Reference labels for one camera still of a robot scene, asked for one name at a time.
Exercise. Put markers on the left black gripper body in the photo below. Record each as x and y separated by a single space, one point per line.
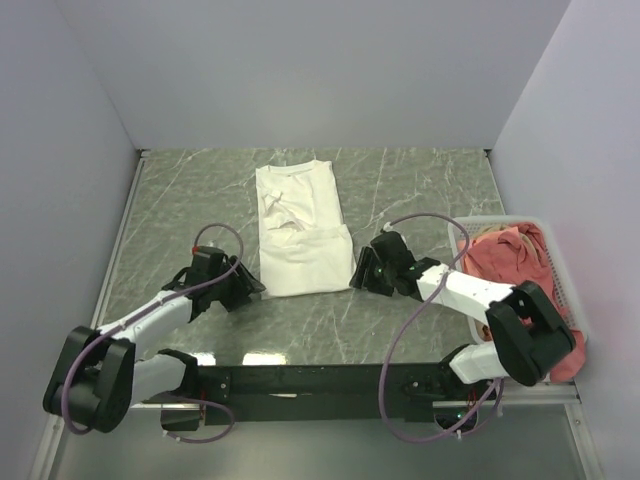
217 288

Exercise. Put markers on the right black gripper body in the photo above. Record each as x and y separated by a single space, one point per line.
378 277

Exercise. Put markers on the white Coca-Cola t-shirt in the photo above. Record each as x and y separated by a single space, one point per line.
305 247

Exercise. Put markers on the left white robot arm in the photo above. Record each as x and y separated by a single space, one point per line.
101 372

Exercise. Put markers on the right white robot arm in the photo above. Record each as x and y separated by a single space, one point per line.
529 336

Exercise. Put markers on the white plastic laundry basket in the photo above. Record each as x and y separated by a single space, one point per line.
564 291

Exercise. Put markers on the beige garment in basket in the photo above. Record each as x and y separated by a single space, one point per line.
497 230

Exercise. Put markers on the pink t-shirt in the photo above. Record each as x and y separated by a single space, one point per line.
513 260

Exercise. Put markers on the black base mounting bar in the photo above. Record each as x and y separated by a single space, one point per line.
330 392

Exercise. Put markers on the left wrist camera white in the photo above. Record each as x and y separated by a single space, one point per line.
205 250

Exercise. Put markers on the aluminium frame rail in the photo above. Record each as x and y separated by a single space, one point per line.
47 450

